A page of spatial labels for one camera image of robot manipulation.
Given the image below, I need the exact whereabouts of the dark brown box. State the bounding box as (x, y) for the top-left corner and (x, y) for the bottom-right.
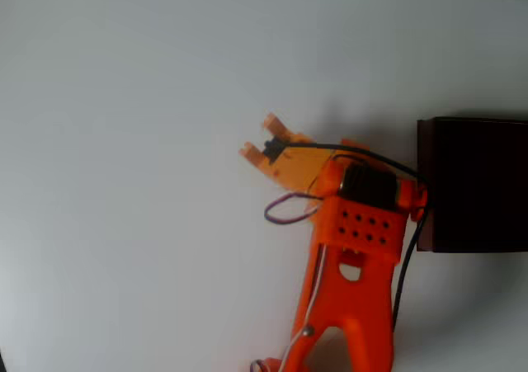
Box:
(416, 116), (528, 254)

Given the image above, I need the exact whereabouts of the small black camera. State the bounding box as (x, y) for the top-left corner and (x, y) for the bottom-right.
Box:
(262, 138), (290, 163)

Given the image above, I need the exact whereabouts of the orange forked camera mount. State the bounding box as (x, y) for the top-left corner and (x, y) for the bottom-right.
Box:
(238, 111), (292, 179)

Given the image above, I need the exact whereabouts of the purple red wire loop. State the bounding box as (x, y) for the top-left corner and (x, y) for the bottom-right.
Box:
(263, 193), (321, 225)

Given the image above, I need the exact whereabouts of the white wire along arm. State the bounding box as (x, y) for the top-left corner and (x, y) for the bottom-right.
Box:
(282, 243), (329, 372)

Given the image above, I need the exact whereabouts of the black camera cable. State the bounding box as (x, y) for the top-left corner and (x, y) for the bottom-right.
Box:
(282, 140), (430, 334)

